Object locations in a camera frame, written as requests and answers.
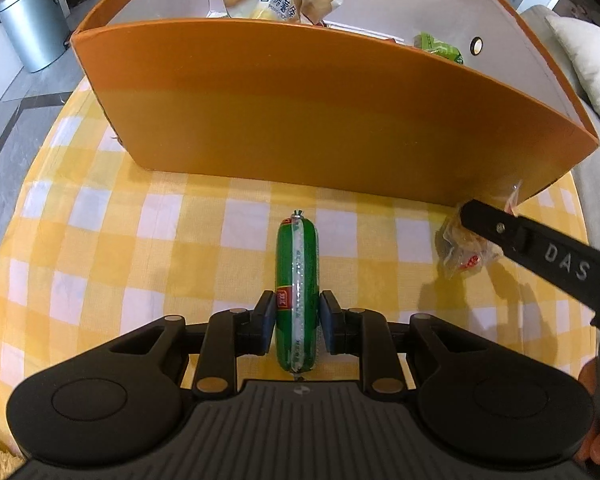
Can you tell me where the orange cardboard box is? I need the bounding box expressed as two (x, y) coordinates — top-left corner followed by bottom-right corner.
(71, 0), (600, 208)

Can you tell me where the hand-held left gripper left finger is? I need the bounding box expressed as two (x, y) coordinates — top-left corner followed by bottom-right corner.
(100, 290), (276, 395)

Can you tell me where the small green snack packet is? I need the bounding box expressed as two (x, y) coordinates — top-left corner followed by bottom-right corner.
(412, 32), (465, 65)

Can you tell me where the grey metal trash can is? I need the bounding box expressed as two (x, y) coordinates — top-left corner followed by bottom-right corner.
(0, 0), (73, 73)

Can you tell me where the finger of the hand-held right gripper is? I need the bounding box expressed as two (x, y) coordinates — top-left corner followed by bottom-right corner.
(457, 199), (600, 311)

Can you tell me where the cream pillow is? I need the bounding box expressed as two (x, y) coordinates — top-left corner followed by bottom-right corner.
(545, 14), (600, 133)

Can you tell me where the clear candy bag red label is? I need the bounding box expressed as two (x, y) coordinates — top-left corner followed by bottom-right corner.
(437, 180), (523, 279)

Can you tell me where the yellow checked tablecloth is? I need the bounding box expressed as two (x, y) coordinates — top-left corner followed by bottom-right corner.
(0, 80), (600, 456)

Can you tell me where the green sausage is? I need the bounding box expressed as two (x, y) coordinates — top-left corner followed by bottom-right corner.
(275, 210), (322, 376)

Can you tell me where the grey sofa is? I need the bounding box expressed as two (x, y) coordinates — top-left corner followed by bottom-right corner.
(516, 4), (600, 153)

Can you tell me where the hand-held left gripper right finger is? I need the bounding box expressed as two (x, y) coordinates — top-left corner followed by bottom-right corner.
(320, 290), (496, 395)

